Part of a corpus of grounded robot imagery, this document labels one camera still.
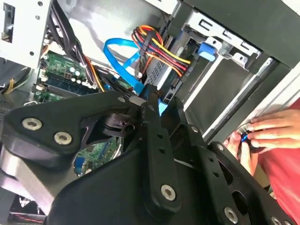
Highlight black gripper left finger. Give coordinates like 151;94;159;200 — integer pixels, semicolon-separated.
2;85;185;213

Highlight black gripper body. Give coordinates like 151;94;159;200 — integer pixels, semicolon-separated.
45;131;220;225

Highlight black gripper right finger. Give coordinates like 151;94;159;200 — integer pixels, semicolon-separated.
172;96;295;225

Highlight round black blue-ringed tool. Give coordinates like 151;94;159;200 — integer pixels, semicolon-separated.
240;131;254;145

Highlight blue data wire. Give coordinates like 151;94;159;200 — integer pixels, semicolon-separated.
103;37;170;116

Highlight hard disk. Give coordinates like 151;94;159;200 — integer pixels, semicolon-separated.
142;32;215;104

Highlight orange red power wire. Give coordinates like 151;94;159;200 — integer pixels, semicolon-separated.
131;25;192;78

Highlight person's left hand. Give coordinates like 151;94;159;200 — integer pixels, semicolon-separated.
224;132;258;176

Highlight person's right hand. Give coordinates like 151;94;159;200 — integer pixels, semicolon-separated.
247;109;300;148

